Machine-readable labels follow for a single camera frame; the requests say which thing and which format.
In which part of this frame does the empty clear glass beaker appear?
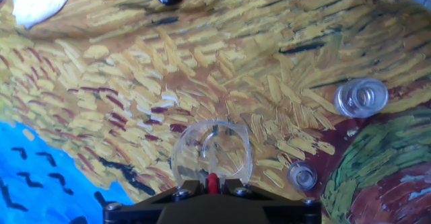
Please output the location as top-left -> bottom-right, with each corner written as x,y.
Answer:
170,119 -> 254,188

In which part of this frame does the small clear glass bottle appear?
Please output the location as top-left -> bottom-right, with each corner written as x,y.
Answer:
333,78 -> 390,119

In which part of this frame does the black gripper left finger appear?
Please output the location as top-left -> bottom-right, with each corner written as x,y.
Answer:
102,179 -> 207,224

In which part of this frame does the Van Gogh print tablecloth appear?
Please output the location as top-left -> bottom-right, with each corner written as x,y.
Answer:
0,0 -> 431,224

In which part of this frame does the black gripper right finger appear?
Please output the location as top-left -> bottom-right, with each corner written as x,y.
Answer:
219,178 -> 321,224

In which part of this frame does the red bulb glass dropper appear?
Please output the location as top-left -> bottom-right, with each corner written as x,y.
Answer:
207,146 -> 220,195

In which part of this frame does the clear glass bottle stopper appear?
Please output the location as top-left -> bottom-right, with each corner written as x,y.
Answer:
286,160 -> 319,192

